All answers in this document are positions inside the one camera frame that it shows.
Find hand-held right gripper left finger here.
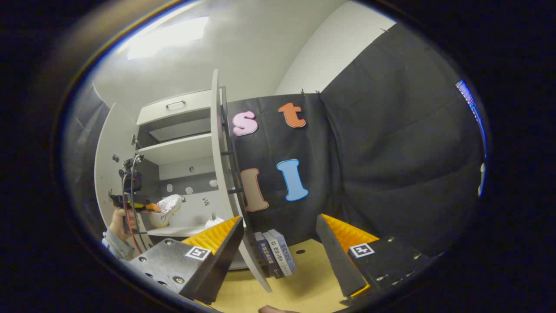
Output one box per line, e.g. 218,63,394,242
126,216,245,305

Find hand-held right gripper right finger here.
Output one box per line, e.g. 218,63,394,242
316,213,430,300

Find white cabinet door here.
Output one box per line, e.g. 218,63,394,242
94,102,144,244
210,69,273,293

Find white shoe cabinet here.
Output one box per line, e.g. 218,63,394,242
130,89,231,270

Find white cabinet drawer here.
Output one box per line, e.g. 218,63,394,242
136,90,213,127

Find dark blue book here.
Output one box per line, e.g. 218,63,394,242
254,232,278,279

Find grey blue book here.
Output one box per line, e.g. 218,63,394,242
269,229,298,273

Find black backdrop cloth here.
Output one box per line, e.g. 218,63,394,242
65,83,111,226
226,22,487,261

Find white spine book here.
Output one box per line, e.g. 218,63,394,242
262,230,292,276

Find red black cable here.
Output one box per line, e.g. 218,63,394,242
121,156,147,256

